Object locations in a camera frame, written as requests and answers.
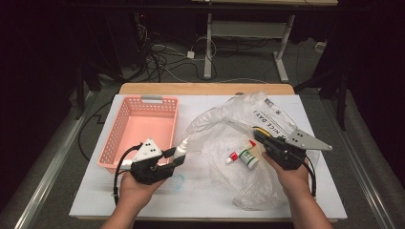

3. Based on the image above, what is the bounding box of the black floor cable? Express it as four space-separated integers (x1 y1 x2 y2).
77 100 113 162

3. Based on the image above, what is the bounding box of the clear plastic bag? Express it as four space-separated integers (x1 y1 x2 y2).
182 91 321 212

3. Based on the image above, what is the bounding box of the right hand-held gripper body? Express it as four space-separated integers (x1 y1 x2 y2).
266 128 333 172

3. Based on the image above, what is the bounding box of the black stand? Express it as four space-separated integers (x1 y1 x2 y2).
74 61 127 121
293 68 349 132

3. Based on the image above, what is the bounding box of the small white box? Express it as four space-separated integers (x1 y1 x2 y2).
314 40 329 54

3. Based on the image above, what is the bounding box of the white desk frame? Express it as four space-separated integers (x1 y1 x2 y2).
190 0 339 84

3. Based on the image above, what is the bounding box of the tangle of floor cables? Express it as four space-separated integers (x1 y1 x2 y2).
136 22 221 84

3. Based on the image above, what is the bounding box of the red and silver ointment tube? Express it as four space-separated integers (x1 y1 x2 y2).
225 139 258 165

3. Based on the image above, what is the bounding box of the pink plastic basket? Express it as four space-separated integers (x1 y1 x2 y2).
97 94 180 175

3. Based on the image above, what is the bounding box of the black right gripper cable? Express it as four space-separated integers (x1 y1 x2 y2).
301 156 318 198

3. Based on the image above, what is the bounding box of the white dropper bottle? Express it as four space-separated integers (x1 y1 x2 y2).
173 137 191 160

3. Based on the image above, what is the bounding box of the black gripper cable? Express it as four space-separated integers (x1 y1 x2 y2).
301 156 318 198
113 143 143 206

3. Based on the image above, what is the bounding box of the person's left hand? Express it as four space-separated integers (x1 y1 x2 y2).
118 171 167 211

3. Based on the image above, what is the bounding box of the wooden table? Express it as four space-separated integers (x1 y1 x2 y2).
118 82 296 96

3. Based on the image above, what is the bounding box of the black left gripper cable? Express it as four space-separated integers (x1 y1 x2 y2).
113 143 143 206

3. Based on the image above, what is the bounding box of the metal floor rail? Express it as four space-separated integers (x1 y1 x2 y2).
13 90 95 229
319 92 397 229

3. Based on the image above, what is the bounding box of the white board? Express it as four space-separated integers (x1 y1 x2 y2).
69 94 348 220

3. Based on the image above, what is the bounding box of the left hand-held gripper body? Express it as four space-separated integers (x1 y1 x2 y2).
130 137 176 185

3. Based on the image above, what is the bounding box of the person's right hand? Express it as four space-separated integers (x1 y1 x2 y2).
261 152 313 200

